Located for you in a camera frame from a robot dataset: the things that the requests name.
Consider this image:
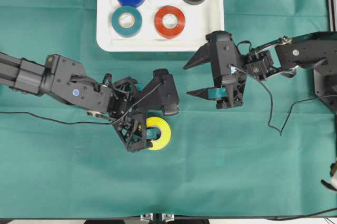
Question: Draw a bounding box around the metal table clamp bracket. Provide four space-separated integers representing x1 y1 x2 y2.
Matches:
140 213 175 224

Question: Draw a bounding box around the yellow tape roll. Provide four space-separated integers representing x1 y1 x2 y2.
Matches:
146 116 171 151

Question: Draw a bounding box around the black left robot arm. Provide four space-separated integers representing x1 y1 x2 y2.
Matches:
1 53 159 152

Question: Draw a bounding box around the black left camera cable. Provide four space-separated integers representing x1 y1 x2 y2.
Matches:
0 81 163 126

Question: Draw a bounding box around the black camera cable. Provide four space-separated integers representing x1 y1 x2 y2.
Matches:
231 67 337 137
0 81 163 126

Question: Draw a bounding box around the teal tape roll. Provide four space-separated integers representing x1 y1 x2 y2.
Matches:
111 6 142 37

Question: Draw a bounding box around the red tape roll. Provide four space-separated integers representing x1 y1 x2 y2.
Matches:
154 5 186 38

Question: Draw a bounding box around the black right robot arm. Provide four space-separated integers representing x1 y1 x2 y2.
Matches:
183 31 336 113

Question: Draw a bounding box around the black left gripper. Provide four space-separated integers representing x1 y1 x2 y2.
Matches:
104 73 161 152

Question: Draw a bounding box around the white object at edge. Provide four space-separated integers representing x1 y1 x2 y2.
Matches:
321 162 336 192

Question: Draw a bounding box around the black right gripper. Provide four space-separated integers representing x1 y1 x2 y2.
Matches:
183 43 275 109

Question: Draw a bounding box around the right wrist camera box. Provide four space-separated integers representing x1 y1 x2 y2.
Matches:
206 31 240 87

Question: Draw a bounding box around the black right camera cable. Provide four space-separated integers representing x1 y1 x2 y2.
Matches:
231 67 337 137

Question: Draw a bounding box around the green table cloth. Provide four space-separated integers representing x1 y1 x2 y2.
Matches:
1 0 336 218

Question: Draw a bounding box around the white plastic tray case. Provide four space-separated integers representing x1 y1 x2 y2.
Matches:
96 0 225 52

